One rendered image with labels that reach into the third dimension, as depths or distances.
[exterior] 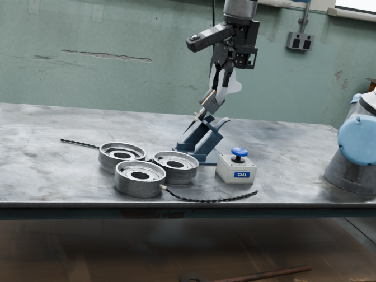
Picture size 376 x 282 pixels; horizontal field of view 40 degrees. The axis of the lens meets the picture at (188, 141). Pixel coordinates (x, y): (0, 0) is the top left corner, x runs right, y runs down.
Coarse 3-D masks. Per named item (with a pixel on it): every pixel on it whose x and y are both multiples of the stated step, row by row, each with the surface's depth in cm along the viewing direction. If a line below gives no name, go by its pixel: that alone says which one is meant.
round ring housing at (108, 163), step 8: (104, 144) 117; (112, 144) 119; (120, 144) 120; (128, 144) 120; (112, 152) 117; (120, 152) 118; (128, 152) 118; (136, 152) 119; (144, 152) 117; (104, 160) 112; (112, 160) 111; (120, 160) 111; (128, 160) 111; (136, 160) 112; (144, 160) 115; (104, 168) 114; (112, 168) 112
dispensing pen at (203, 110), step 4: (208, 92) 127; (204, 96) 127; (200, 100) 127; (204, 100) 126; (200, 104) 127; (204, 108) 127; (200, 112) 127; (204, 112) 127; (196, 116) 127; (200, 116) 127; (196, 120) 127; (192, 124) 127; (188, 128) 127; (184, 132) 128
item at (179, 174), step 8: (160, 152) 119; (168, 152) 120; (176, 152) 121; (152, 160) 115; (168, 160) 118; (176, 160) 119; (184, 160) 120; (192, 160) 119; (168, 168) 111; (176, 168) 111; (184, 168) 112; (192, 168) 113; (168, 176) 112; (176, 176) 112; (184, 176) 112; (192, 176) 114; (176, 184) 113; (184, 184) 114
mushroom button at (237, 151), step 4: (232, 148) 120; (236, 148) 120; (240, 148) 120; (232, 152) 119; (236, 152) 119; (240, 152) 119; (244, 152) 119; (236, 156) 121; (240, 156) 119; (244, 156) 119
